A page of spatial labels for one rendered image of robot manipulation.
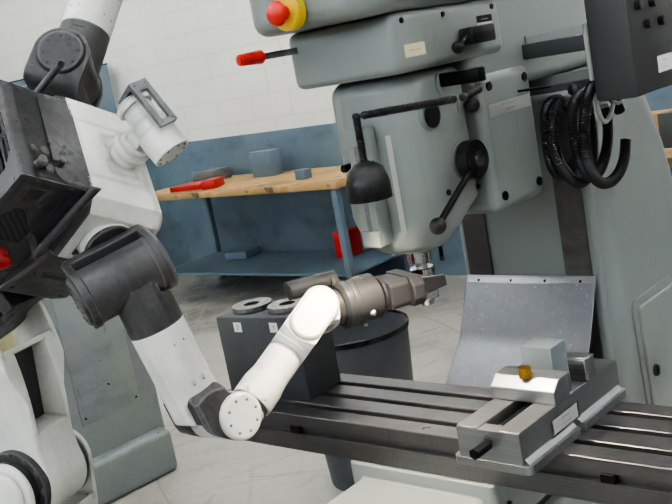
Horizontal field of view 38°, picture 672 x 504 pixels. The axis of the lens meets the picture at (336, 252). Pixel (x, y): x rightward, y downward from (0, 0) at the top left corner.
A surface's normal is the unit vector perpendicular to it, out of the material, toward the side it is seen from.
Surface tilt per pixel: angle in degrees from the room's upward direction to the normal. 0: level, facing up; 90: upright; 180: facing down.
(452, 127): 90
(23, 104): 58
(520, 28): 90
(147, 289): 87
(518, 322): 63
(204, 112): 90
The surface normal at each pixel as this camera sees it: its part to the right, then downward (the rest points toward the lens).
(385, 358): 0.51, 0.15
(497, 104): 0.75, 0.00
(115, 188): 0.67, -0.58
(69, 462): 0.86, -0.23
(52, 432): 0.91, 0.00
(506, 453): -0.65, 0.26
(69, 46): 0.05, -0.32
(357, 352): 0.09, 0.24
